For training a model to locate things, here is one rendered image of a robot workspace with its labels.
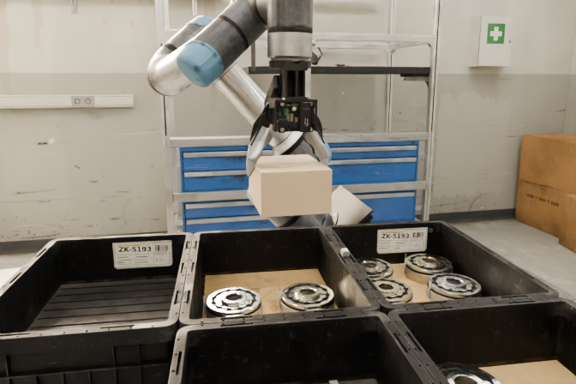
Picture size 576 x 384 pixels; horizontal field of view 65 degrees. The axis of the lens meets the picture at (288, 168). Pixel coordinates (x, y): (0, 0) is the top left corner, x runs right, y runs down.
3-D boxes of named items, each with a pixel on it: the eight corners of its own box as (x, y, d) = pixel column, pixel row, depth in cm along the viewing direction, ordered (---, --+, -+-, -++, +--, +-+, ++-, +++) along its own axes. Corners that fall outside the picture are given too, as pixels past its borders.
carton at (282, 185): (249, 194, 89) (249, 156, 88) (308, 190, 91) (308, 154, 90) (261, 217, 74) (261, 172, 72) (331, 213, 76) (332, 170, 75)
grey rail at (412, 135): (164, 145, 267) (164, 137, 266) (426, 137, 301) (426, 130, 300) (163, 147, 257) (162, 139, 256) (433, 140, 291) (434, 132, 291)
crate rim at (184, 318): (194, 242, 102) (194, 231, 101) (323, 235, 106) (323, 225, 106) (178, 341, 63) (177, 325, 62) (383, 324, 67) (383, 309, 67)
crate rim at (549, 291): (323, 235, 106) (323, 225, 106) (442, 229, 110) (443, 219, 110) (383, 324, 67) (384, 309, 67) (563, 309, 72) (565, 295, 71)
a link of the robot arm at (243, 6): (205, 17, 82) (232, 10, 73) (245, -20, 85) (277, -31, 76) (231, 51, 86) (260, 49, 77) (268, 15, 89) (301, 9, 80)
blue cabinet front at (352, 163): (310, 230, 289) (311, 143, 278) (413, 222, 304) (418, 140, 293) (312, 231, 286) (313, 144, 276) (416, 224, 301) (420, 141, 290)
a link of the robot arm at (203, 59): (125, 78, 114) (171, 42, 71) (156, 51, 117) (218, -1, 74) (159, 112, 118) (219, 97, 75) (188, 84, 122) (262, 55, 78)
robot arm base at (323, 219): (287, 244, 136) (265, 223, 133) (322, 209, 137) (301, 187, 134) (301, 261, 121) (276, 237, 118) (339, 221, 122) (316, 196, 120)
